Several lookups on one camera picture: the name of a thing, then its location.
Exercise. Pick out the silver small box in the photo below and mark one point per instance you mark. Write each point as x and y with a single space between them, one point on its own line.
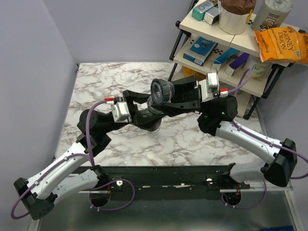
211 16

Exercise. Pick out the orange honey dijon chip bag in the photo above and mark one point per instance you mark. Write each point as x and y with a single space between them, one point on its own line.
283 44

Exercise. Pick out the cream tiered shelf rack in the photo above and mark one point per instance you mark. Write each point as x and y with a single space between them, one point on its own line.
255 88

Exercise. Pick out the purple white carton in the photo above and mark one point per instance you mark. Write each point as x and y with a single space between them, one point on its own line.
236 64

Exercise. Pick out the blue white carton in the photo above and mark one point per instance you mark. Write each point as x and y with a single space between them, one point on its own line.
222 59

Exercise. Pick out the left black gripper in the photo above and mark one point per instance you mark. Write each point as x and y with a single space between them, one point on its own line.
136 96

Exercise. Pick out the orange snack bag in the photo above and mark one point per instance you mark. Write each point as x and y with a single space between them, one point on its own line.
189 72

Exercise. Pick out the white tub brown lid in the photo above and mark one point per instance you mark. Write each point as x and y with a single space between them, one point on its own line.
233 15

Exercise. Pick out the white round container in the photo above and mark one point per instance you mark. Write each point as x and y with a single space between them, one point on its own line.
258 67

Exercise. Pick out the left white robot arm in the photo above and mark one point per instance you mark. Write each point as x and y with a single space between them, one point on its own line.
76 170

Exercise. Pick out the aluminium frame rail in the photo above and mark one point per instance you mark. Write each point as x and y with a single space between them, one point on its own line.
269 186

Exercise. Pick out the grey cylindrical canister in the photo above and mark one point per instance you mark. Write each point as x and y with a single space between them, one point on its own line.
272 14

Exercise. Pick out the teal green box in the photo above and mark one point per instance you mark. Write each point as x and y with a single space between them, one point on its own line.
198 12

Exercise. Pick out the clear plastic pipe fitting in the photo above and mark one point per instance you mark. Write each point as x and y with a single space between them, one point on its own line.
161 92

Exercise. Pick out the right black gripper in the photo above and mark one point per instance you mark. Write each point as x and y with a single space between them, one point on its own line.
185 99

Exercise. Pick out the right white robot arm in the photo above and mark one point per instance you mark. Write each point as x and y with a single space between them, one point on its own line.
217 109

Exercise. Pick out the blue product box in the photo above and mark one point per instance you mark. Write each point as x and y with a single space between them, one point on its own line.
199 50

